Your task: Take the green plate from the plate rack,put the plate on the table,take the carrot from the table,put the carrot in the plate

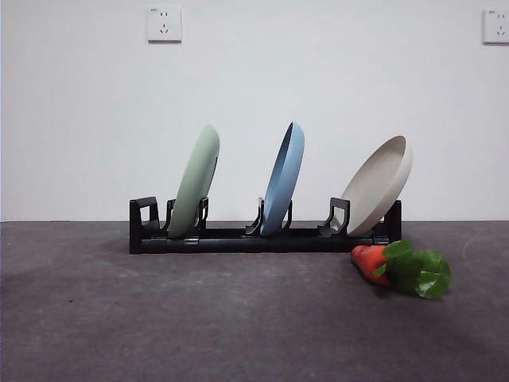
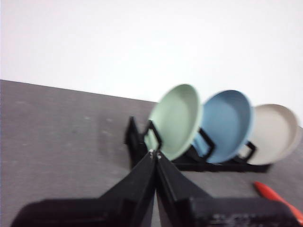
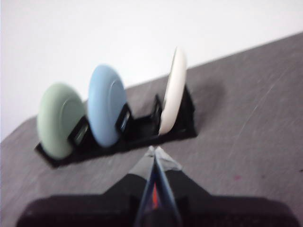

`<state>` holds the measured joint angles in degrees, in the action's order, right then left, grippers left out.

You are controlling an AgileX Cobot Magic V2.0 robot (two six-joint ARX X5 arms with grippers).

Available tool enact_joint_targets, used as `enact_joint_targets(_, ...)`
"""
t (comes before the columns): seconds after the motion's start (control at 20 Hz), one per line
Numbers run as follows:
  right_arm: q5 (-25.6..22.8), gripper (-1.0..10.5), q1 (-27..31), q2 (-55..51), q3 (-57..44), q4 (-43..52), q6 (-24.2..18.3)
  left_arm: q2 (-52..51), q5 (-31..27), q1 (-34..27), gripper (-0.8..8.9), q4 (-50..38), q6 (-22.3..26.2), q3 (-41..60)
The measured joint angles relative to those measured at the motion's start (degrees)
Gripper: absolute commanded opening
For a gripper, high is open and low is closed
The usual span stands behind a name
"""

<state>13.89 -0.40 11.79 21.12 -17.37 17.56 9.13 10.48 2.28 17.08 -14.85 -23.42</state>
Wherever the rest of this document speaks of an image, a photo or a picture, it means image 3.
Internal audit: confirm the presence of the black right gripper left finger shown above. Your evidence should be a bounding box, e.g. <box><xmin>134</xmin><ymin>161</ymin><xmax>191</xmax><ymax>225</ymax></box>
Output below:
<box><xmin>16</xmin><ymin>146</ymin><xmax>155</xmax><ymax>227</ymax></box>

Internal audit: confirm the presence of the black plate rack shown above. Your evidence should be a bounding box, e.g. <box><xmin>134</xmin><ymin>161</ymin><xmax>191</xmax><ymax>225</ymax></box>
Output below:
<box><xmin>35</xmin><ymin>85</ymin><xmax>197</xmax><ymax>169</ymax></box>

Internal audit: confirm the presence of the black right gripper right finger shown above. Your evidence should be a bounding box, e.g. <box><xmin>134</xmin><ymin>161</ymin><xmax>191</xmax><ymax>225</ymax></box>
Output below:
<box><xmin>155</xmin><ymin>146</ymin><xmax>302</xmax><ymax>227</ymax></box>

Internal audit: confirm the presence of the cream white plate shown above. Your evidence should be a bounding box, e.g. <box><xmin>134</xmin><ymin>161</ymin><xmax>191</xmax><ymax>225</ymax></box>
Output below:
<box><xmin>158</xmin><ymin>46</ymin><xmax>188</xmax><ymax>135</ymax></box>

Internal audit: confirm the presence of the green plate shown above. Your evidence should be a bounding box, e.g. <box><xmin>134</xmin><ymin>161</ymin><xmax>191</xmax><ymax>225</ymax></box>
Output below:
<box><xmin>36</xmin><ymin>82</ymin><xmax>89</xmax><ymax>159</ymax></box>

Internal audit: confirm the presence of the blue plate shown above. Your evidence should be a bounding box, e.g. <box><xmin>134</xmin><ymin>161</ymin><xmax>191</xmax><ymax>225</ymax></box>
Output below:
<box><xmin>87</xmin><ymin>63</ymin><xmax>126</xmax><ymax>148</ymax></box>

